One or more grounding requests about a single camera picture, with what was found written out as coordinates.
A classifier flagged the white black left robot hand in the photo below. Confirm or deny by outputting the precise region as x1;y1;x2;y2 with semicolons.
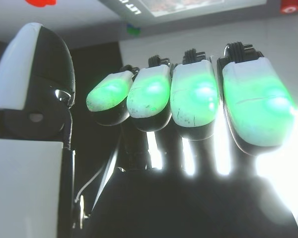
0;22;298;238

